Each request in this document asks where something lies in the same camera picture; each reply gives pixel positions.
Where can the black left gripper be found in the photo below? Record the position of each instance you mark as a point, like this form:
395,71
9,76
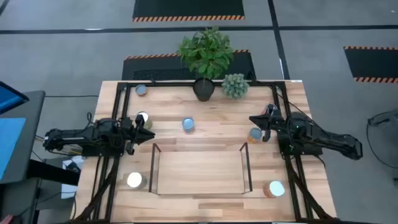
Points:
130,137

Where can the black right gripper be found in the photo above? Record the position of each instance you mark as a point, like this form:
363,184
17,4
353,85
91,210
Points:
274,123

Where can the yellow beans can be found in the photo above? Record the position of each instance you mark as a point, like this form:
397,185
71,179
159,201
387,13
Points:
255,133

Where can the mixed fruit can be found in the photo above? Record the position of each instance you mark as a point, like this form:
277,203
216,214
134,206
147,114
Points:
134,180

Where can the green pears can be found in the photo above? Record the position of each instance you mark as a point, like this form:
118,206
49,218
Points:
140,89

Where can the teal and pink can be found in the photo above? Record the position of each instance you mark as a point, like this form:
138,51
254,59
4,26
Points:
188,124

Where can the orange pineapple rings can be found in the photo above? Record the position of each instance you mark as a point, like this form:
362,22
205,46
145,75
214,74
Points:
276,188

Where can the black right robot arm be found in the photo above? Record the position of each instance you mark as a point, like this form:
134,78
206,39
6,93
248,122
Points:
326,140

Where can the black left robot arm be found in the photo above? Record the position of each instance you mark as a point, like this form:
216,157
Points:
77,137

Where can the wooden shelf with black legs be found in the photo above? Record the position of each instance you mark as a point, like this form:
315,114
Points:
199,171

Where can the succulent in white pot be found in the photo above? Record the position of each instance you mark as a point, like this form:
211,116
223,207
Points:
234,86

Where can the black hazard-striped floor mat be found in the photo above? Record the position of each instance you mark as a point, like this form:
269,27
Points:
186,7
149,67
373,63

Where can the white paper sheets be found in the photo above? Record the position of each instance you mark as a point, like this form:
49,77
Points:
71,179

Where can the leafy plant in black pot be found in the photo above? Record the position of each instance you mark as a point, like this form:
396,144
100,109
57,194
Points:
205,53

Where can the dark grey side desk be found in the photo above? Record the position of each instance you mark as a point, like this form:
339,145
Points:
34,124

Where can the blue sheet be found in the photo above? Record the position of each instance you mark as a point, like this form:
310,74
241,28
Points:
9,143

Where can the computer monitor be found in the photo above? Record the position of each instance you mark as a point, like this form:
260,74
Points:
9,98

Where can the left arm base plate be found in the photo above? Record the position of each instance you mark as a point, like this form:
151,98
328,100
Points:
99,153

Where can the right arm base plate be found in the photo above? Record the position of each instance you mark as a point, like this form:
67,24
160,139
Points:
306,152

